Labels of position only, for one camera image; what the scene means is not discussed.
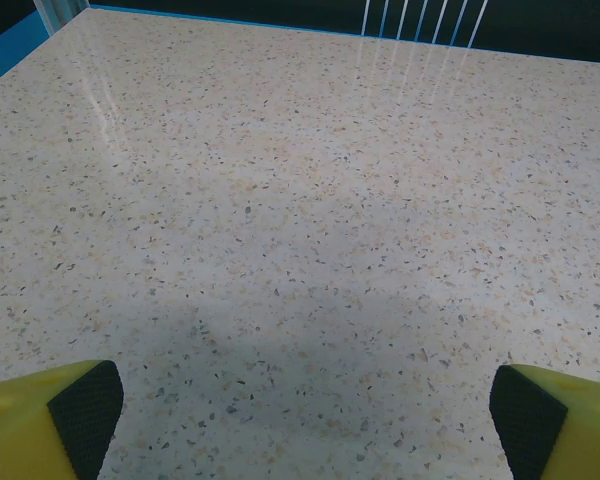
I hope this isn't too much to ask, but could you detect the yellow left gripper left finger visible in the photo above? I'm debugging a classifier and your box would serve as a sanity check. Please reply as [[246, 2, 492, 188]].
[[0, 358, 126, 480]]

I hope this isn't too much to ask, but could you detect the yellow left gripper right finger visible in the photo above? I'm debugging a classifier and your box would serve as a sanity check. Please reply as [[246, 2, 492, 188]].
[[488, 363, 600, 480]]

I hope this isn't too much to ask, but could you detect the blue printed side panel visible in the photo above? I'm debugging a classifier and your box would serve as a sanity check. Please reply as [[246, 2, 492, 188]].
[[0, 0, 44, 49]]

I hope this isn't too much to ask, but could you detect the blue printed circuit-pattern panel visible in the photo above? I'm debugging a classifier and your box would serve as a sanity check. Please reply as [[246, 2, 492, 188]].
[[87, 0, 600, 65]]

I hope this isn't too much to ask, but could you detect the aluminium frame post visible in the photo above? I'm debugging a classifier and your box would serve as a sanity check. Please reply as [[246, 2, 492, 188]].
[[32, 0, 90, 37]]

